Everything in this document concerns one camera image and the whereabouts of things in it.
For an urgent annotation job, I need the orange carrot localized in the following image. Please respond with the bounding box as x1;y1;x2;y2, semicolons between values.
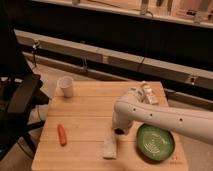
57;124;67;146

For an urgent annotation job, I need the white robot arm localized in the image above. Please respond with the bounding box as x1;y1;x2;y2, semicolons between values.
112;91;213;144

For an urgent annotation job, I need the white paper cup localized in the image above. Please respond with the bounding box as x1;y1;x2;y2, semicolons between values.
57;76;74;98

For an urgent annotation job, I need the white sponge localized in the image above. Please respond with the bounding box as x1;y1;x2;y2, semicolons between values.
102;134;117;159

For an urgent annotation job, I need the green plate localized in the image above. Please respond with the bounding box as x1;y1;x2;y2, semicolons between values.
136;124;175;161

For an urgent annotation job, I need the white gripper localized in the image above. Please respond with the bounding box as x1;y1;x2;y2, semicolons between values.
112;117;133;135

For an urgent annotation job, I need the wooden table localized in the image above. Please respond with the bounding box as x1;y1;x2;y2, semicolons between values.
32;81;188;171

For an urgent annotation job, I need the black office chair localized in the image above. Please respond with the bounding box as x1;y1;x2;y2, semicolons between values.
0;4;49;161

